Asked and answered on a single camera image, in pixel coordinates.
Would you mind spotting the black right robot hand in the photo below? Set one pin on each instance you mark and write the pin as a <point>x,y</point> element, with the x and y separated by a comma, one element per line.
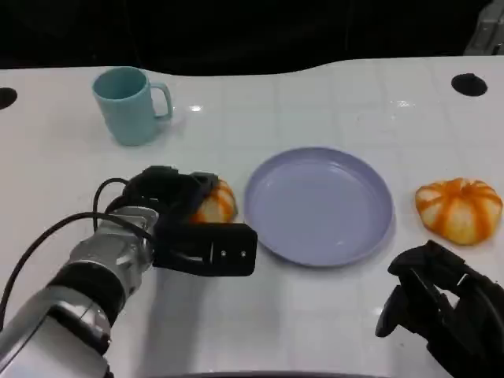
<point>472,315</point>

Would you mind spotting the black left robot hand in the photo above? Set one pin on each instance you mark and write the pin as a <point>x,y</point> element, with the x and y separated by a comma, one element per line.
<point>169,193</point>

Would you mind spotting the orange white toy bread roll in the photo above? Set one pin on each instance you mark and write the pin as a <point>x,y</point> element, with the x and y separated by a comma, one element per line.
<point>220,202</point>
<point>456,212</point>

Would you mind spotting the pale green mug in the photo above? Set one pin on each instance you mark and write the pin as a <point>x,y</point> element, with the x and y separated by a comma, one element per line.
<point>126,114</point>

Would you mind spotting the lilac plate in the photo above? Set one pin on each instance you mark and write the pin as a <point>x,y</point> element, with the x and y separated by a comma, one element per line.
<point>319,204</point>

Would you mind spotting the black backdrop cloth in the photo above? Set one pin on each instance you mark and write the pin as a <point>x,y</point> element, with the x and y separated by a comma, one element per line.
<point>236,31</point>

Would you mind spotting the black table grommet hole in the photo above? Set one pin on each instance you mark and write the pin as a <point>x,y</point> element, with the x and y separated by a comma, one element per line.
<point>7,98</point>
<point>468,83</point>

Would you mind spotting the grey equipment case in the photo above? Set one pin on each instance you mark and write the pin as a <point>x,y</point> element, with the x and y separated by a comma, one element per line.
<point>486,27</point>

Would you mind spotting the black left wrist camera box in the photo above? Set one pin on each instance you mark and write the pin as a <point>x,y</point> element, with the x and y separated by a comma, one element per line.
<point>204,248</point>

